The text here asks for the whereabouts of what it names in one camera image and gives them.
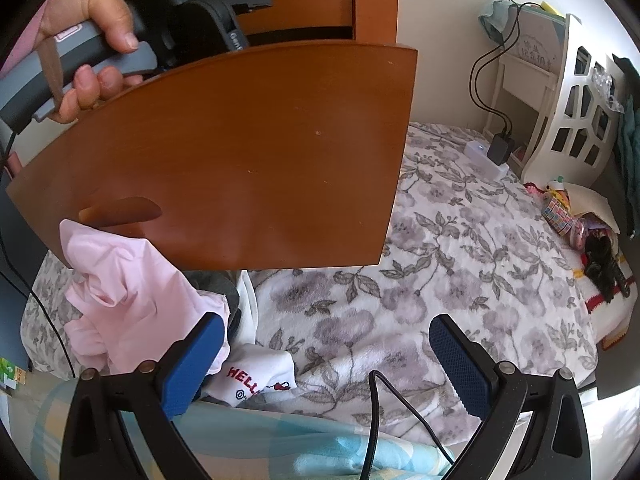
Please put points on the person's left hand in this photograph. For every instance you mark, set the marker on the person's left hand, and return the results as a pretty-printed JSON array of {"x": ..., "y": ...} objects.
[{"x": 100, "y": 5}]

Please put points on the teal cloth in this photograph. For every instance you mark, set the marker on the teal cloth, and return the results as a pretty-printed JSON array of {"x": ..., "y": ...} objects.
[{"x": 492, "y": 17}]

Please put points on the cream paper sheet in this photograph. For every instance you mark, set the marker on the cream paper sheet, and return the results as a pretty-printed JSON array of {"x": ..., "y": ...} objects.
[{"x": 595, "y": 205}]

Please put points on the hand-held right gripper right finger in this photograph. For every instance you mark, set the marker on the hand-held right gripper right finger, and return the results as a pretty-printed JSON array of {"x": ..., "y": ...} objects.
[{"x": 460, "y": 365}]

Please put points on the wooden nightstand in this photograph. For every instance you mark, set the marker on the wooden nightstand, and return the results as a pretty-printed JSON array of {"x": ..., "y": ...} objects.
[{"x": 375, "y": 0}]

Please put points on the clear plastic bag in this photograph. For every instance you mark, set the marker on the clear plastic bag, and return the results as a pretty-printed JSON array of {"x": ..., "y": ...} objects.
[{"x": 607, "y": 87}]

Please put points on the pale picture board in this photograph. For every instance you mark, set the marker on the pale picture board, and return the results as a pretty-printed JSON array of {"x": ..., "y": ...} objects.
[{"x": 535, "y": 45}]

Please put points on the black charger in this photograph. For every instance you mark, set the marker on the black charger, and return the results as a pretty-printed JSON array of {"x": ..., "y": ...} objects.
[{"x": 500, "y": 149}]

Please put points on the teal jacket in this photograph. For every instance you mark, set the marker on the teal jacket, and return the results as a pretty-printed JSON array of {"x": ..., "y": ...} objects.
[{"x": 631, "y": 160}]

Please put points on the white power strip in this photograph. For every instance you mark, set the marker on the white power strip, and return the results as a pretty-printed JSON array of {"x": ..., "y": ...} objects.
[{"x": 475, "y": 152}]

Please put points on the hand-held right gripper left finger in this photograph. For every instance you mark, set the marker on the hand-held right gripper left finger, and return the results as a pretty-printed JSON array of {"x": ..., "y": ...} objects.
[{"x": 192, "y": 365}]

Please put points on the green printed box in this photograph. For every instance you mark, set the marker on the green printed box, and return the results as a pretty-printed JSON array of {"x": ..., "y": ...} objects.
[{"x": 12, "y": 375}]

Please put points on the pile of small toys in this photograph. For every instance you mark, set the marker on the pile of small toys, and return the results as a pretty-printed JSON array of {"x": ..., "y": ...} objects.
[{"x": 557, "y": 212}]

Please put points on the dark blue panel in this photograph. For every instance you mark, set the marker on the dark blue panel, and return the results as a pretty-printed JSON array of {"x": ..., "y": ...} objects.
[{"x": 10, "y": 310}]

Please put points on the white red printed garment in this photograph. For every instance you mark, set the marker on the white red printed garment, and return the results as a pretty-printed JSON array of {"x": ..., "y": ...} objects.
[{"x": 260, "y": 375}]

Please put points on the white laundry basket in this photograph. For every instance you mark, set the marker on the white laundry basket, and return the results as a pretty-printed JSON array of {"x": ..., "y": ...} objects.
[{"x": 555, "y": 125}]

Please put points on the small yellow item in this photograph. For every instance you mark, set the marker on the small yellow item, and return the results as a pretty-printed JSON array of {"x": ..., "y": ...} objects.
[{"x": 551, "y": 7}]

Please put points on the cream knitted mat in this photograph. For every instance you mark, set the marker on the cream knitted mat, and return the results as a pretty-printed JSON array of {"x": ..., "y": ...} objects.
[{"x": 607, "y": 320}]

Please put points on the wooden drawer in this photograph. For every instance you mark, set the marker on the wooden drawer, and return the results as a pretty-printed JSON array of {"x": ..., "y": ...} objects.
[
  {"x": 250, "y": 160},
  {"x": 310, "y": 15}
]

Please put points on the black fuzzy toy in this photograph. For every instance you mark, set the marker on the black fuzzy toy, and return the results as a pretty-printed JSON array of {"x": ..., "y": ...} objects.
[{"x": 600, "y": 260}]

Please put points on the light blue checked cloth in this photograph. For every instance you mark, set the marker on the light blue checked cloth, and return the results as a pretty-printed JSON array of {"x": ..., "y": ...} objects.
[{"x": 275, "y": 455}]

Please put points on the grey cloth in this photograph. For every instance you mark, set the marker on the grey cloth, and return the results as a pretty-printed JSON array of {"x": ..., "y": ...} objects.
[{"x": 215, "y": 290}]

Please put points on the grey floral blanket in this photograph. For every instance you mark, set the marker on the grey floral blanket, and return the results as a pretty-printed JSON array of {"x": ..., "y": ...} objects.
[{"x": 400, "y": 285}]

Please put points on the pink garment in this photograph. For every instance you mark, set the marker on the pink garment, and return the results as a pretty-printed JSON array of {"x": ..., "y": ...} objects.
[{"x": 135, "y": 300}]

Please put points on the closed wooden drawer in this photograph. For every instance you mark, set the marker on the closed wooden drawer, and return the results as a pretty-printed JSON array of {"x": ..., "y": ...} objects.
[{"x": 310, "y": 15}]

